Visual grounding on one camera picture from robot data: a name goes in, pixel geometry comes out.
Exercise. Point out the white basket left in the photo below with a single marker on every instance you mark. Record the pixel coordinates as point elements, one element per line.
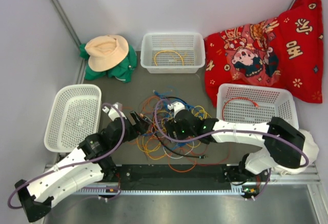
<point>75,114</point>

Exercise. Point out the white basket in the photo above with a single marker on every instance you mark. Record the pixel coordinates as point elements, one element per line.
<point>75,114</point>
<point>172,53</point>
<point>254,104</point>

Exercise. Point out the black base bar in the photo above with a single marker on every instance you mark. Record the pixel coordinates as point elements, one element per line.
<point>163,178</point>

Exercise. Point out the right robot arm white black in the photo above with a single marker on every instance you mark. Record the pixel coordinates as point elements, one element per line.
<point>185,126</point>

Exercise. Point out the peach bucket hat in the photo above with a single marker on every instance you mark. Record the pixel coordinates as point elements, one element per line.
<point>106,52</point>

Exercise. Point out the white basket right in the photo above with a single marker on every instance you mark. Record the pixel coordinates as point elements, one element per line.
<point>254,104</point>

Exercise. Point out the white cloth right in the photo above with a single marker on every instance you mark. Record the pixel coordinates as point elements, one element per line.
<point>293,158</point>

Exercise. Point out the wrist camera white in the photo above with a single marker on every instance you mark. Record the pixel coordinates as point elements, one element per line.
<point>113,111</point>
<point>176,107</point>

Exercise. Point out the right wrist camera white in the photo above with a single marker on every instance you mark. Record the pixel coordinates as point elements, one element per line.
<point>176,107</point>

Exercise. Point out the green cloth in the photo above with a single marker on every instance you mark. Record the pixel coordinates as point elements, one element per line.
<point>122,72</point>

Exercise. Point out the white basket back centre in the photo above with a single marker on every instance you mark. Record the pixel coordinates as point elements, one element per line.
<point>172,53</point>

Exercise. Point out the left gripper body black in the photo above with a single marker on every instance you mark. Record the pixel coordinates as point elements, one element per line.
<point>135,130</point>

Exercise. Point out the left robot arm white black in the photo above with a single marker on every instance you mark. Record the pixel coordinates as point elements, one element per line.
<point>89,162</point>

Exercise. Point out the red printed pillow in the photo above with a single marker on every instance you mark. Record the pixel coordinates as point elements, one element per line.
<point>281,52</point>

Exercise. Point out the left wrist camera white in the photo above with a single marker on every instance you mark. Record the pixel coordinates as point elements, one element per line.
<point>113,111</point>

